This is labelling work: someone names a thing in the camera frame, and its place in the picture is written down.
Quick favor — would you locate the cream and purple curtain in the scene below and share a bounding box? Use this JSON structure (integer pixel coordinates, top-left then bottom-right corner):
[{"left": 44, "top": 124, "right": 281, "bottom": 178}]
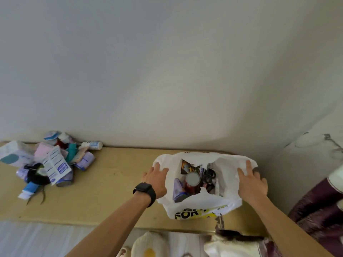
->
[{"left": 203, "top": 164, "right": 343, "bottom": 257}]

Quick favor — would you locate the person's left hand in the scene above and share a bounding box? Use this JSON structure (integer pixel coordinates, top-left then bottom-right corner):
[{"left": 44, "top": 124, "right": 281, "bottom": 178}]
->
[{"left": 140, "top": 162, "right": 169, "bottom": 200}]

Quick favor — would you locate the white blue printed packet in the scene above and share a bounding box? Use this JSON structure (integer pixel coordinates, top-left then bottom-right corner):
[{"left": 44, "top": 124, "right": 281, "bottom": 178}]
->
[{"left": 41, "top": 145, "right": 72, "bottom": 186}]

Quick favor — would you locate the person's left forearm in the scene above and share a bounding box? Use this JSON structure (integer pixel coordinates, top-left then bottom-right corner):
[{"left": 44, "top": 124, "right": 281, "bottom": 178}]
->
[{"left": 65, "top": 194, "right": 152, "bottom": 257}]

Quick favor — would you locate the small black accessory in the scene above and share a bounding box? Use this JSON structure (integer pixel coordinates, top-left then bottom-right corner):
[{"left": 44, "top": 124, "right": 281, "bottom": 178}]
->
[{"left": 201, "top": 168, "right": 217, "bottom": 195}]

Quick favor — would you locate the teal bottle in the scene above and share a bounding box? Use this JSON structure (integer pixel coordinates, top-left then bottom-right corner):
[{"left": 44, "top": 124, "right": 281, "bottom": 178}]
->
[{"left": 65, "top": 143, "right": 79, "bottom": 163}]

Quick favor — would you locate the black smartwatch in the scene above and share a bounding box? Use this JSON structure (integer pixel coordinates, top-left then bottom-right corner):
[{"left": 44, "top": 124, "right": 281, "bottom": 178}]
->
[{"left": 133, "top": 182, "right": 157, "bottom": 208}]

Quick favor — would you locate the colourful picture packet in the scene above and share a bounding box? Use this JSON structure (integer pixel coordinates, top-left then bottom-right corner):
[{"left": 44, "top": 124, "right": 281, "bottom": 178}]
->
[{"left": 180, "top": 158, "right": 204, "bottom": 176}]

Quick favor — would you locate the person's right forearm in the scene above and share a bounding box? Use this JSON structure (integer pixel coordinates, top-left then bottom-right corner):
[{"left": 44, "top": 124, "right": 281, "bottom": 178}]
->
[{"left": 248, "top": 195, "right": 334, "bottom": 257}]

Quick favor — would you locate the blue white blister pack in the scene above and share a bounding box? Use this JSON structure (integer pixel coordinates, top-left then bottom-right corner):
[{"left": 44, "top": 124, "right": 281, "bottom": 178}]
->
[{"left": 43, "top": 130, "right": 62, "bottom": 142}]

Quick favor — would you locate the white blue bottle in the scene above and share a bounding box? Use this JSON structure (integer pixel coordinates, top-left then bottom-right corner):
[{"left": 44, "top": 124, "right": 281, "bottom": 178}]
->
[{"left": 78, "top": 141, "right": 103, "bottom": 151}]

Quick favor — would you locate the black pouch with green label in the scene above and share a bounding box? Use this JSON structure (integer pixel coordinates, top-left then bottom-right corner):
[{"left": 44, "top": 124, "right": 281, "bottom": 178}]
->
[{"left": 23, "top": 162, "right": 52, "bottom": 186}]

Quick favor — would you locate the light wooden cabinet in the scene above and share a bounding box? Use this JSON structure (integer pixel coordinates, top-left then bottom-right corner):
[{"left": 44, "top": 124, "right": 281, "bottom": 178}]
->
[{"left": 0, "top": 141, "right": 268, "bottom": 237}]

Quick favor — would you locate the person's right hand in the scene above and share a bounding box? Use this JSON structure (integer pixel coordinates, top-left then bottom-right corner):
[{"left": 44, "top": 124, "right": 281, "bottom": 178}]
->
[{"left": 237, "top": 160, "right": 268, "bottom": 204}]

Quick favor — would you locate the white box with teal circle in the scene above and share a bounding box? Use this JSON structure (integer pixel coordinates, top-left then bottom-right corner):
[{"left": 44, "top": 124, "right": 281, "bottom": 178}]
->
[{"left": 0, "top": 140, "right": 37, "bottom": 168}]

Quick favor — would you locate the peach sachet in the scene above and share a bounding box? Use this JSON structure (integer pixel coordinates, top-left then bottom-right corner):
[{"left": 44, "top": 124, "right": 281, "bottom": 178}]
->
[{"left": 69, "top": 146, "right": 89, "bottom": 166}]

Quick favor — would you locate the pink soft pack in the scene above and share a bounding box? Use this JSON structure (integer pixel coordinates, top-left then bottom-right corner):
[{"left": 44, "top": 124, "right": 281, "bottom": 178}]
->
[{"left": 33, "top": 142, "right": 69, "bottom": 163}]

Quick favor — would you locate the white plastic bag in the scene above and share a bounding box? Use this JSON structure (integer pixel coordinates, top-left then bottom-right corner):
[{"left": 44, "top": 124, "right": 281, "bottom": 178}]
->
[{"left": 153, "top": 151, "right": 258, "bottom": 220}]

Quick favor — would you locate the lilac white can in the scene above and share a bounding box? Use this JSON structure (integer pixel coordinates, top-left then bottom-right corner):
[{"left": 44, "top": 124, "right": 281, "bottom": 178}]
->
[
  {"left": 173, "top": 178, "right": 189, "bottom": 203},
  {"left": 55, "top": 170, "right": 74, "bottom": 188},
  {"left": 74, "top": 151, "right": 96, "bottom": 172},
  {"left": 15, "top": 167, "right": 30, "bottom": 183}
]

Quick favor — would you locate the blue tube with white cap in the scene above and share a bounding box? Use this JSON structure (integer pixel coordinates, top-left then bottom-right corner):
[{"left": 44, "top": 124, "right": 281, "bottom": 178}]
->
[{"left": 18, "top": 181, "right": 41, "bottom": 200}]

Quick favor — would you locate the red can with silver lid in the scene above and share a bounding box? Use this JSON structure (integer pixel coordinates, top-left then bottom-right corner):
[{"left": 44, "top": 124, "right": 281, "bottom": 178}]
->
[{"left": 184, "top": 171, "right": 202, "bottom": 196}]

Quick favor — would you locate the white bottle with pink cap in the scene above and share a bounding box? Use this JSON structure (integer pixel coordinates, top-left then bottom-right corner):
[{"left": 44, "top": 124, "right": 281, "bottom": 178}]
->
[{"left": 58, "top": 132, "right": 81, "bottom": 145}]

